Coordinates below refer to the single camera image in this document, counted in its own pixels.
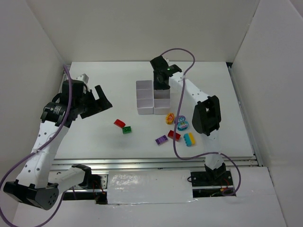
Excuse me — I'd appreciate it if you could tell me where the small red curved brick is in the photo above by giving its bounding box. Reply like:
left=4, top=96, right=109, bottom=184
left=114, top=119, right=126, bottom=129

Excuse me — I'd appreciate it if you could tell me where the green square brick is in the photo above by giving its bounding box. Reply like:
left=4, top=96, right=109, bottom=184
left=122, top=126, right=132, bottom=134

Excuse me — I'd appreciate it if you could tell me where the red rectangular brick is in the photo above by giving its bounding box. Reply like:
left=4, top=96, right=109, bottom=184
left=167, top=130, right=181, bottom=141

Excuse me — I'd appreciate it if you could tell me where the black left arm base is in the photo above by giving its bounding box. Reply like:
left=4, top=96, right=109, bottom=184
left=89, top=174, right=108, bottom=190

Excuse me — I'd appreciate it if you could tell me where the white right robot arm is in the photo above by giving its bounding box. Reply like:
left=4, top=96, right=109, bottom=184
left=150, top=55, right=226, bottom=181

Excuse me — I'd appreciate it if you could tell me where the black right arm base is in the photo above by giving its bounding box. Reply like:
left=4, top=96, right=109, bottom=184
left=187, top=171, right=233, bottom=188

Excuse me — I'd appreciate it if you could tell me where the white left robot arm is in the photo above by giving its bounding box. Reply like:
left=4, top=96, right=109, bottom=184
left=3, top=79, right=112, bottom=210

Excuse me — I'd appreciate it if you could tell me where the white left divided container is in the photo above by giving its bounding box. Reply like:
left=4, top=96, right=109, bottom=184
left=135, top=80, right=154, bottom=115

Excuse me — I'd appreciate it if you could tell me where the orange butterfly block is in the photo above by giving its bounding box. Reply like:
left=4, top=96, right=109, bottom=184
left=165, top=113, right=175, bottom=124

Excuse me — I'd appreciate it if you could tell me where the purple lotus block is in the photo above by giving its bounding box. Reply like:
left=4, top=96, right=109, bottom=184
left=174, top=115, right=186, bottom=124

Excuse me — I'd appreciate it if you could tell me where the teal frog block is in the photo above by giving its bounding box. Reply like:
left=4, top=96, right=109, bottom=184
left=177, top=121, right=188, bottom=131

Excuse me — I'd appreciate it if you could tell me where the purple rectangular brick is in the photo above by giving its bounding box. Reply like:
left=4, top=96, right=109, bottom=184
left=155, top=135, right=168, bottom=145

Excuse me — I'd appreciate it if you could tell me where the teal and yellow brick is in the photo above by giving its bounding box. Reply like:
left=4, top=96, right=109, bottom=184
left=183, top=132, right=196, bottom=147

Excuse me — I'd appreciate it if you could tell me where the white cover board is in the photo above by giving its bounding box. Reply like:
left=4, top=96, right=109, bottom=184
left=107, top=170, right=194, bottom=205

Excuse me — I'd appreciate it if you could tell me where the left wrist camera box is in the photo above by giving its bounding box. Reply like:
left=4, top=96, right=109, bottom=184
left=76, top=74, right=89, bottom=84

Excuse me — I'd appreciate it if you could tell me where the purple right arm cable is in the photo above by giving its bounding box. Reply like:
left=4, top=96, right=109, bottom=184
left=160, top=48, right=242, bottom=197

